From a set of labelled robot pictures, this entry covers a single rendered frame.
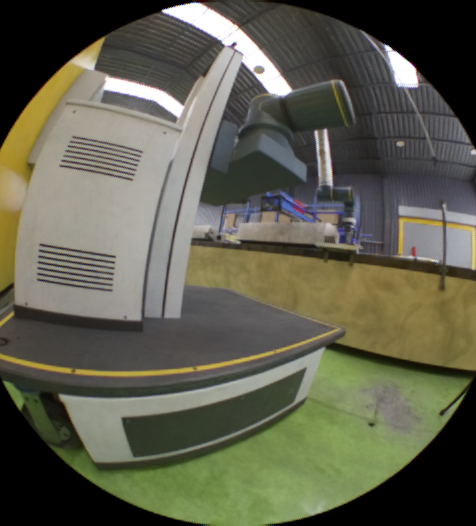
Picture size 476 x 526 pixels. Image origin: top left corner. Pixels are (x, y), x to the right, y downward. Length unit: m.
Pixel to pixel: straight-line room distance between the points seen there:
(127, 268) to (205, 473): 0.58
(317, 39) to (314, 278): 9.20
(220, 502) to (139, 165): 0.84
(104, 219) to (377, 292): 1.48
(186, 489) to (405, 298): 1.47
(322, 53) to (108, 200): 9.63
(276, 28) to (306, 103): 8.93
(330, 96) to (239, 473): 1.18
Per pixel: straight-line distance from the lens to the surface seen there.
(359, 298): 1.44
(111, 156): 0.49
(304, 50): 9.75
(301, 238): 1.61
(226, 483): 0.61
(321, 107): 0.76
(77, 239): 0.46
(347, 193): 1.37
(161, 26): 10.40
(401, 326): 1.48
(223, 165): 0.70
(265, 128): 0.77
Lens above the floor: 0.56
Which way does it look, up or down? level
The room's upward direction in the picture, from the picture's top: 9 degrees clockwise
